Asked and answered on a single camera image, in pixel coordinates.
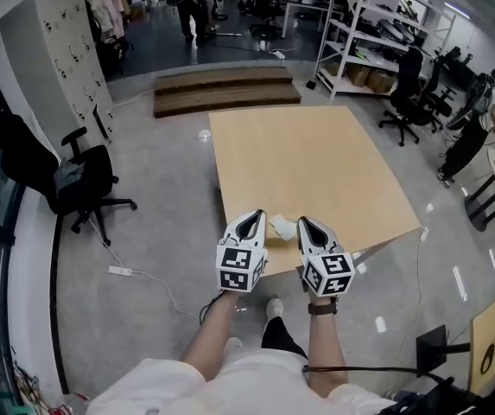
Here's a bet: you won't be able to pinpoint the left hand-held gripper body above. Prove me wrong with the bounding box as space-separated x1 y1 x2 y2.
215 235 270 296

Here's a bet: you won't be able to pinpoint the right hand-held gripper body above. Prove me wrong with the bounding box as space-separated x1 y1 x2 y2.
300 248 357 298

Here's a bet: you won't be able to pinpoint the person's right forearm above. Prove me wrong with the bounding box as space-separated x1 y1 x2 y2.
306 296 350 399

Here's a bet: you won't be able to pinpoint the person's left forearm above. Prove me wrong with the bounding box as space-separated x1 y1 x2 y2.
181 290 242 382

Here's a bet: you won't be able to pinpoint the dark wristwatch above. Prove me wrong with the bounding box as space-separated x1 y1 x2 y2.
307 297 340 316

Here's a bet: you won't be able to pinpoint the person's black trouser leg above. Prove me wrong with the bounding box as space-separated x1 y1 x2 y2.
260 316 309 361

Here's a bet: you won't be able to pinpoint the light wooden table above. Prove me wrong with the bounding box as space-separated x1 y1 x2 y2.
207 105 423 278

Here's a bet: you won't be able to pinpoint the person's white shirt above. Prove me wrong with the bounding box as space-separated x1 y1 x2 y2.
86 345 397 415

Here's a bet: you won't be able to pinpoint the black flat panel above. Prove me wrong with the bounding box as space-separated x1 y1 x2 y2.
415 324 449 378

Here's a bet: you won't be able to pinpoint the brown wooden step platform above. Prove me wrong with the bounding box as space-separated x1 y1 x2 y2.
152 65 303 120

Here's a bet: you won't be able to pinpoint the black office chair with cloth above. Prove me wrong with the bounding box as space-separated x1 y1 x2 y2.
0 110 138 248

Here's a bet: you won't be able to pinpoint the black bag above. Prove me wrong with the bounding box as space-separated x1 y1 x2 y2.
380 376 482 415

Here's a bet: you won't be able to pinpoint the cardboard box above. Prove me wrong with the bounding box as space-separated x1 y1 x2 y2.
346 64 371 88
366 68 397 95

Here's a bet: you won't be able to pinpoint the small wooden board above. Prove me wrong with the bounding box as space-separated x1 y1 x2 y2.
469 291 495 398

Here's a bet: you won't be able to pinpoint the white metal shelving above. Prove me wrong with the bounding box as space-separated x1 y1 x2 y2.
314 0 458 101

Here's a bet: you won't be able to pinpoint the white desk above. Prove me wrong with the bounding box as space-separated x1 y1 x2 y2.
281 0 345 40

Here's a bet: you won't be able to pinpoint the hanging light clothes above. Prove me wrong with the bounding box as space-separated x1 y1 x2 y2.
83 0 132 45

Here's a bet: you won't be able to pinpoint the beige locker cabinet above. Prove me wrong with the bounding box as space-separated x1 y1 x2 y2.
0 0 116 146

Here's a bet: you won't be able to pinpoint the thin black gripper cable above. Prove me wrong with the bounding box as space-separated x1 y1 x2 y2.
198 294 227 324

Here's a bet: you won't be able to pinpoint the thick black cable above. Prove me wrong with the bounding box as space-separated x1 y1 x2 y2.
301 363 422 374

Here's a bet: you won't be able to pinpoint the bundle of coloured wires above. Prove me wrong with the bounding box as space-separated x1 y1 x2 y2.
11 360 63 415

